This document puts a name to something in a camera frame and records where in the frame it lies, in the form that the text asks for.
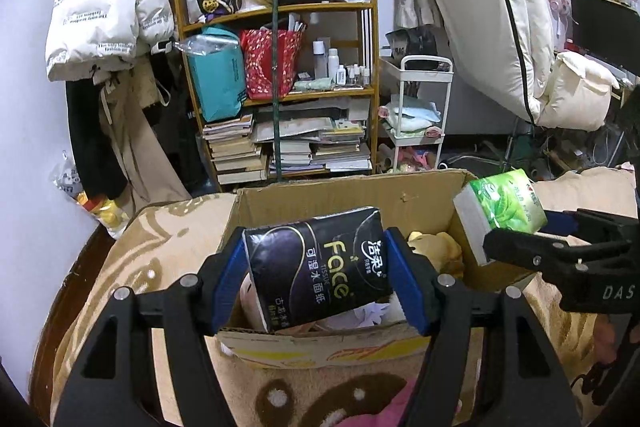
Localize clear bag of toys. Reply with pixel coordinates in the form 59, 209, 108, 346
50, 152, 133, 240

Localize teal bag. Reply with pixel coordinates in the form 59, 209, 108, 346
187, 26, 248, 122

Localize wooden shelf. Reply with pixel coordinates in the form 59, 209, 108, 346
172, 0, 381, 192

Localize black tote bag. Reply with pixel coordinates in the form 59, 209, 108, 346
150, 57, 201, 188

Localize pile of magazines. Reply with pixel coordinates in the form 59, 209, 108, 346
252, 104, 373, 172

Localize red gift bag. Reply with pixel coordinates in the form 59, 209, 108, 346
239, 28, 303, 101

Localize beige trousers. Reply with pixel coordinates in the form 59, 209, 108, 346
97, 57, 193, 212

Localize black tissue pack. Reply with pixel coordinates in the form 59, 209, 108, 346
242, 206, 396, 334

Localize pink toys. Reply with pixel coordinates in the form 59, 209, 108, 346
382, 146, 436, 172

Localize black monitor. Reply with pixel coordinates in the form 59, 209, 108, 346
570, 0, 640, 62

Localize stack of books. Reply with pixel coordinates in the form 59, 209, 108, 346
202, 114, 268, 185

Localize blue and white cloths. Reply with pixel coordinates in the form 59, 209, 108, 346
385, 94, 443, 135

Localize black coat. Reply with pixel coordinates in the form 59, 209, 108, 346
65, 77, 128, 200

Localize yellow plush toy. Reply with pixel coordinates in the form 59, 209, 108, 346
407, 231, 465, 278

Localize beige printed blanket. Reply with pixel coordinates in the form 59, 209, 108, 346
50, 167, 640, 427

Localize group of white bottles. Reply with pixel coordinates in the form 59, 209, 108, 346
312, 38, 373, 88

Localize green tissue pack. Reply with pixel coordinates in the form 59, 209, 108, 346
453, 168, 548, 267

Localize mint pouch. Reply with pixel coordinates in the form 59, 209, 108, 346
294, 77, 335, 92

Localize white trolley cart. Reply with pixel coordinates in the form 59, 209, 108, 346
380, 55, 453, 172

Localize black pouch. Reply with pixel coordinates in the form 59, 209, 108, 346
386, 27, 441, 62

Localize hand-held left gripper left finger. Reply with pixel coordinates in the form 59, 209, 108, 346
52, 227, 248, 427

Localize cardboard box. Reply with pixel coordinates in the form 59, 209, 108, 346
216, 169, 538, 370

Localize pink fan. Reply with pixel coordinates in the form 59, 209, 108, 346
546, 0, 571, 48

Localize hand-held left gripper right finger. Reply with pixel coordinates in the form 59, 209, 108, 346
382, 227, 596, 427

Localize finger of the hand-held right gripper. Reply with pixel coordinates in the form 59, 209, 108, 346
542, 208, 640, 238
482, 227, 596, 272

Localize green pole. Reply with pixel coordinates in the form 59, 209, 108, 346
270, 0, 286, 180

